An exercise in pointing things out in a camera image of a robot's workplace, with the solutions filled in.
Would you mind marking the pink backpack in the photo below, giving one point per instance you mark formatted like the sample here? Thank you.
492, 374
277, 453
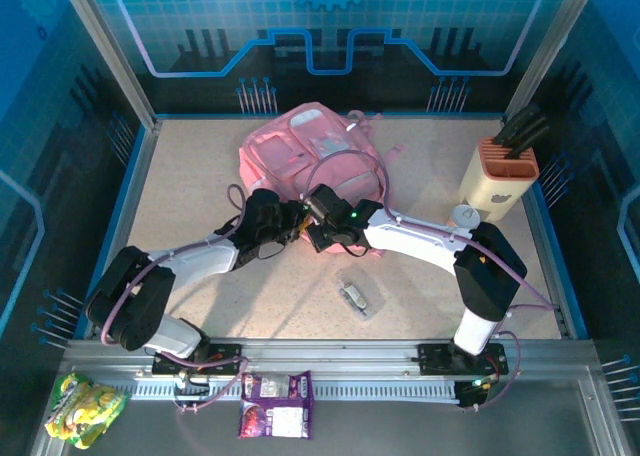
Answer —
280, 151

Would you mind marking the small white grey item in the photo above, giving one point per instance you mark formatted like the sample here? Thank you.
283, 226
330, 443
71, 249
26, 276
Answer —
352, 296

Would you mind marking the clear plastic case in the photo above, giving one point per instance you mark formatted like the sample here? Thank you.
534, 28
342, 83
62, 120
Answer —
372, 296

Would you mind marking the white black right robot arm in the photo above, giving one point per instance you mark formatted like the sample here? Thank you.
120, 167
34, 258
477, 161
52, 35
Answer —
415, 236

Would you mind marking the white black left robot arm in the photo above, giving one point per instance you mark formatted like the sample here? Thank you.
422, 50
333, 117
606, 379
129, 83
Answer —
200, 263

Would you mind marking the purple snack bag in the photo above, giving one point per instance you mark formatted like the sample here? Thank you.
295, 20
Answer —
277, 406

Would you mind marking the green yellow snack bag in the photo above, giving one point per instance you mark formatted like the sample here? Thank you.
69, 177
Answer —
85, 411

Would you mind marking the beige knife block orange top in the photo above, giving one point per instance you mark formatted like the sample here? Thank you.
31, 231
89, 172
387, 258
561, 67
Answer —
490, 186

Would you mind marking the small black connector module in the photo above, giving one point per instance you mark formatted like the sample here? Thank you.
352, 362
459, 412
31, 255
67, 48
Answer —
192, 385

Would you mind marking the black control board with LEDs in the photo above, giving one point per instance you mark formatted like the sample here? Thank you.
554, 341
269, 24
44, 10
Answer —
470, 396

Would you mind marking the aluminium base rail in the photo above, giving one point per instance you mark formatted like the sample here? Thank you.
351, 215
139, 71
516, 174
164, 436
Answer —
325, 358

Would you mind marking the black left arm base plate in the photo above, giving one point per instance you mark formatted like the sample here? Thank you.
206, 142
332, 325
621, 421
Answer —
227, 352

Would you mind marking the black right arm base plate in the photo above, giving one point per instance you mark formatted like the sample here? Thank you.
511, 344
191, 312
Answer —
432, 356

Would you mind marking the aluminium frame post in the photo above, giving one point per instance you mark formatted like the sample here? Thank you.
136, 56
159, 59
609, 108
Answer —
545, 61
107, 61

